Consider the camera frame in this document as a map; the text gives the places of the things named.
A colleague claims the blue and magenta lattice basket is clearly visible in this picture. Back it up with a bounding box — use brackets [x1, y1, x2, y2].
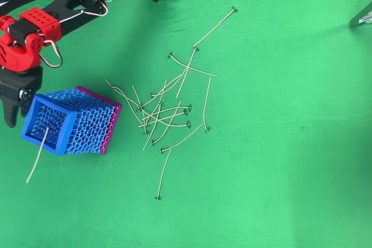
[19, 85, 122, 156]

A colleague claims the green table cloth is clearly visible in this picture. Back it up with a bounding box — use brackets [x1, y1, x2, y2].
[0, 0, 372, 248]

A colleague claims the chrome stand pole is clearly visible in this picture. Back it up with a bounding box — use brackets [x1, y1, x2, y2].
[349, 1, 372, 27]

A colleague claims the red and white servo cable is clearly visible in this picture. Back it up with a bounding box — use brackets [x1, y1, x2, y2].
[38, 39, 63, 69]

